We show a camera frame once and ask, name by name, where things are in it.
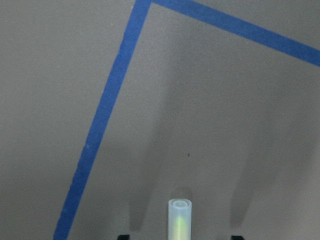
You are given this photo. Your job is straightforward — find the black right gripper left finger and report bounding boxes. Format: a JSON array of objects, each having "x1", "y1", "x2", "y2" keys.
[{"x1": 117, "y1": 234, "x2": 130, "y2": 240}]

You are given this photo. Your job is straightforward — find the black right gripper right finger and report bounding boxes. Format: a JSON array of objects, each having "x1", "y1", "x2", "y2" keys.
[{"x1": 231, "y1": 235, "x2": 244, "y2": 240}]

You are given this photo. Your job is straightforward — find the yellow highlighter pen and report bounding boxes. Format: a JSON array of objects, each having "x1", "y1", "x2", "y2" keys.
[{"x1": 167, "y1": 198, "x2": 192, "y2": 240}]

